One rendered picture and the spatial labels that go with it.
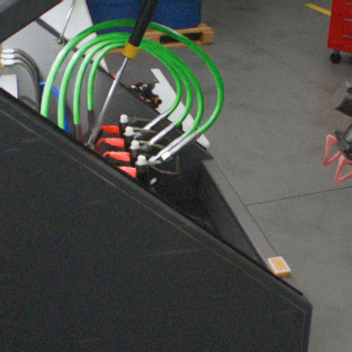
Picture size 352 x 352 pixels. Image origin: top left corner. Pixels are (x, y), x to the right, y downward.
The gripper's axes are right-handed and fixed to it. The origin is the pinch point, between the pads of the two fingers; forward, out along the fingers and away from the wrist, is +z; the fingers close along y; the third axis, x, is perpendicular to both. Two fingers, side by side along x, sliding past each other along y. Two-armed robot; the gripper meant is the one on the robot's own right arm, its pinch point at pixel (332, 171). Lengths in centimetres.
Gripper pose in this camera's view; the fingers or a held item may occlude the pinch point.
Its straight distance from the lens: 160.0
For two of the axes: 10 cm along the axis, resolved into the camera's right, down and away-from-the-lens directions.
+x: 9.0, 3.7, 2.5
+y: 0.5, 4.8, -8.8
